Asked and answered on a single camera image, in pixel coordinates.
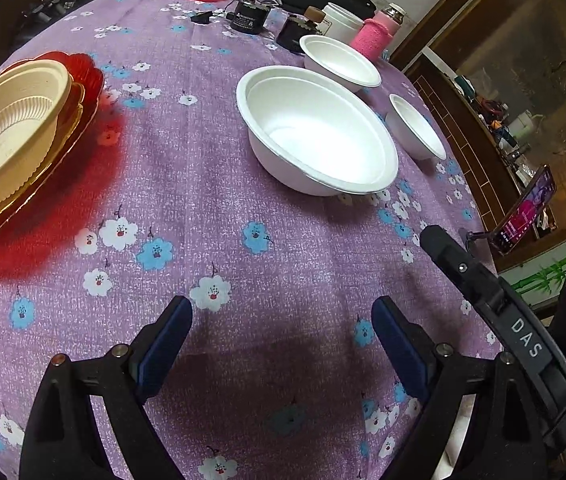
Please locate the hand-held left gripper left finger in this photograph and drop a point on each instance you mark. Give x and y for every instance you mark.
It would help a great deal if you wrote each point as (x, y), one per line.
(165, 345)

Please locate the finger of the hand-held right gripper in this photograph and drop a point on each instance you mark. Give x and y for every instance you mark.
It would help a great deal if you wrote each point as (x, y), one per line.
(525, 332)

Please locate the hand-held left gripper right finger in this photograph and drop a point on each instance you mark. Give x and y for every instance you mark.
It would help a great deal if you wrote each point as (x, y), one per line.
(400, 345)

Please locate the small white paper bowl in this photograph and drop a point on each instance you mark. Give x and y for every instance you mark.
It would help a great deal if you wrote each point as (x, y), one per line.
(415, 130)

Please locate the large white paper bowl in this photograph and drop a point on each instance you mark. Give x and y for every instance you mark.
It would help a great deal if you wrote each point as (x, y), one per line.
(313, 125)

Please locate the red plate with round sticker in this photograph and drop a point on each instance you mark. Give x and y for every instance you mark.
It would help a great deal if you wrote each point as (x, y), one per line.
(70, 120)

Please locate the beige ribbed plastic bowl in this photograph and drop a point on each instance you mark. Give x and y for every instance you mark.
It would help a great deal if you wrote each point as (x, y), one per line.
(8, 125)

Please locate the red scalloped plastic plate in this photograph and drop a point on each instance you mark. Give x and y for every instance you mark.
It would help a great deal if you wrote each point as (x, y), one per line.
(90, 77)

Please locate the black phone stand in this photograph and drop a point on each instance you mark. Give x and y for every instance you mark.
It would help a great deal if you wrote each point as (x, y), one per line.
(480, 240)

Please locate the smartphone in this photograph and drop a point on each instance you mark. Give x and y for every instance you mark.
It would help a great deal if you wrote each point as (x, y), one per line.
(525, 210)

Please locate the white kettle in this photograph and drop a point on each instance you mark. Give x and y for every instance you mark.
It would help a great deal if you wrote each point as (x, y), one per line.
(523, 127)

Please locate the brown side cabinet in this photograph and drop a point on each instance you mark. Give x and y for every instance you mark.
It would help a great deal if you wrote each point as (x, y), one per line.
(463, 125)

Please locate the bottle in pink knit sleeve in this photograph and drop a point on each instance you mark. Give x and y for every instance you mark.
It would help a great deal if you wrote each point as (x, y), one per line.
(375, 37)

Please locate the dark jar with wooden lid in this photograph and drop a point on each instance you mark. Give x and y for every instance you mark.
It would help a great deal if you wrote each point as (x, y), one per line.
(295, 32)

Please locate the white plastic jar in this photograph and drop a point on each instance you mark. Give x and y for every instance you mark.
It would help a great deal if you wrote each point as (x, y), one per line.
(343, 20)

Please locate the small black device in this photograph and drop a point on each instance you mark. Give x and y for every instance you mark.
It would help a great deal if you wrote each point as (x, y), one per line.
(202, 16)

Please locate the black cylindrical canister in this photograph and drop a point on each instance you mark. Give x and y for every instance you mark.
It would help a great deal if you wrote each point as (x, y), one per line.
(246, 19)

